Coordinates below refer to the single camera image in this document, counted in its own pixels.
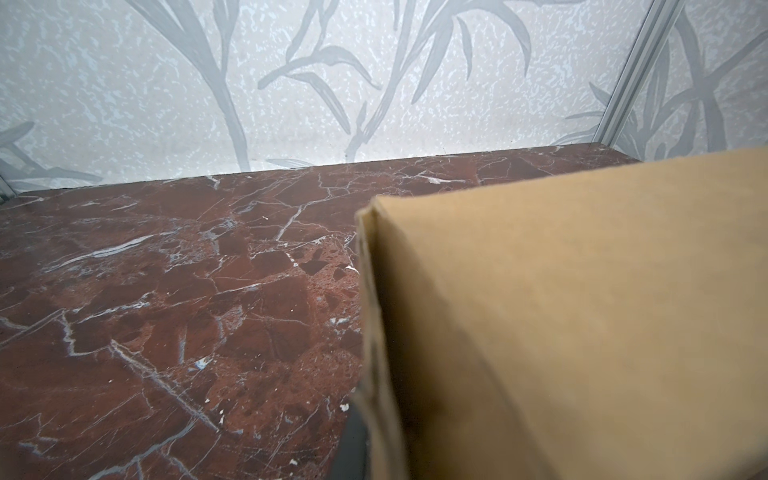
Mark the aluminium frame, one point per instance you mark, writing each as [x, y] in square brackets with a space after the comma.
[652, 36]

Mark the brown cardboard box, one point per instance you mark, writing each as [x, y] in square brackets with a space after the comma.
[605, 324]

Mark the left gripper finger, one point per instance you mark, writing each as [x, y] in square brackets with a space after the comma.
[351, 460]

